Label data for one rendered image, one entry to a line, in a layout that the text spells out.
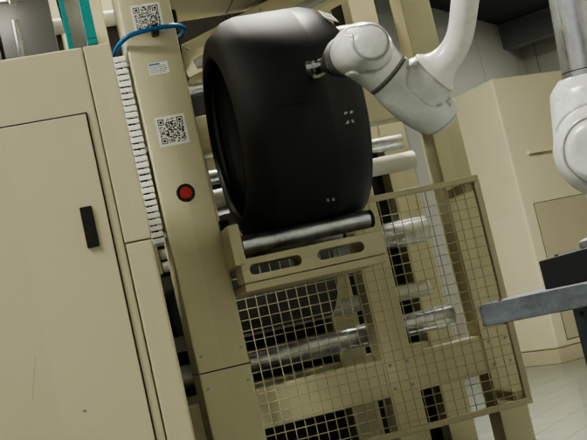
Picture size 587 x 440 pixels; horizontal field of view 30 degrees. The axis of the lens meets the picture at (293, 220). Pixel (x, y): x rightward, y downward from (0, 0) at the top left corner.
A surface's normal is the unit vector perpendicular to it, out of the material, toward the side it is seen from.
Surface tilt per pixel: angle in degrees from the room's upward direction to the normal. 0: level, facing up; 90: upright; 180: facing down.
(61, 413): 90
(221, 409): 90
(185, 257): 90
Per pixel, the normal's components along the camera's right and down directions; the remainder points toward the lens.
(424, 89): 0.00, 0.23
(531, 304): -0.54, 0.05
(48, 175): 0.21, -0.13
